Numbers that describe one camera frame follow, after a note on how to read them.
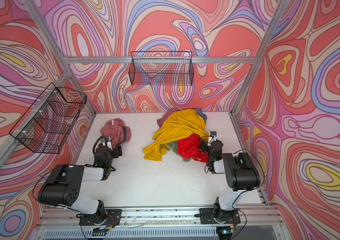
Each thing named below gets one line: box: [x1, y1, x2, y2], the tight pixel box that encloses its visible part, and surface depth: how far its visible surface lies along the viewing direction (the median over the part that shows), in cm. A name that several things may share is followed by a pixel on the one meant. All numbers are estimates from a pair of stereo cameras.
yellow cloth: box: [142, 108, 210, 161], surface depth 97 cm
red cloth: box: [177, 134, 209, 163], surface depth 92 cm
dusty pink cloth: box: [99, 118, 132, 151], surface depth 103 cm
